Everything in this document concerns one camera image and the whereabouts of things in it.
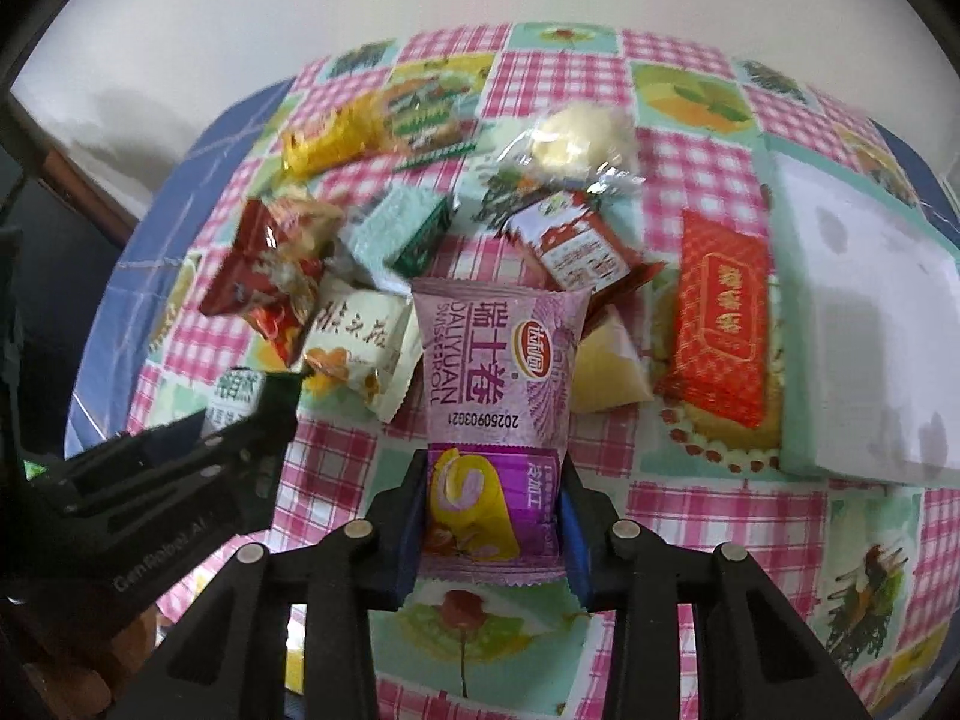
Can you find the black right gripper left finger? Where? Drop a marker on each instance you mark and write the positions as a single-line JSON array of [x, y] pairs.
[[226, 657]]

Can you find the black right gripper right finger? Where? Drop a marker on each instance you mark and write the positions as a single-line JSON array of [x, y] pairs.
[[756, 657]]

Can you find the red gold-print snack packet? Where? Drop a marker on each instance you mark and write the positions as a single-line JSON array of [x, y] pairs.
[[721, 322]]

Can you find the red patterned snack bag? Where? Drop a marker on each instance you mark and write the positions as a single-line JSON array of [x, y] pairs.
[[271, 273]]

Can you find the yellow triangular snack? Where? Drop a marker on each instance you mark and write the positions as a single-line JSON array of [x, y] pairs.
[[608, 370]]

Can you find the white orange-print snack packet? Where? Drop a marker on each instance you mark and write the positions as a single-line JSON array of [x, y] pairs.
[[363, 340]]

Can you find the white teal-edged box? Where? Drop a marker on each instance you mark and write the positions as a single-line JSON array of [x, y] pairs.
[[868, 293]]

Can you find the purple swiss roll packet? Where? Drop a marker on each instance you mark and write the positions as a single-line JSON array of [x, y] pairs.
[[497, 367]]

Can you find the green white wafer packet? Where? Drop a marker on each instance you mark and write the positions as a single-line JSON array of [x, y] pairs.
[[392, 239]]

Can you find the brown white jujube packet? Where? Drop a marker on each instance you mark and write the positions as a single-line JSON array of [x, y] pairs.
[[573, 248]]

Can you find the yellow soft bread packet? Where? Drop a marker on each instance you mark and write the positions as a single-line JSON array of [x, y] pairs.
[[353, 131]]

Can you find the clear packet round yellow pastry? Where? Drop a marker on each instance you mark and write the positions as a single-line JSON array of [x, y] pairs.
[[578, 145]]

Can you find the green cow biscuit packet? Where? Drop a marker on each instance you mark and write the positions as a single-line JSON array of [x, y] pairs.
[[432, 118]]

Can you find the white green text packet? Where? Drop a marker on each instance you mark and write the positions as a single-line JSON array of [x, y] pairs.
[[235, 396]]

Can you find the blue plaid cloth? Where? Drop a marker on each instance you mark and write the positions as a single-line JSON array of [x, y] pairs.
[[142, 279]]

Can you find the pink checkered fruit tablecloth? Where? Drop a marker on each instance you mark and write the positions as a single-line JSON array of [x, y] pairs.
[[872, 568]]

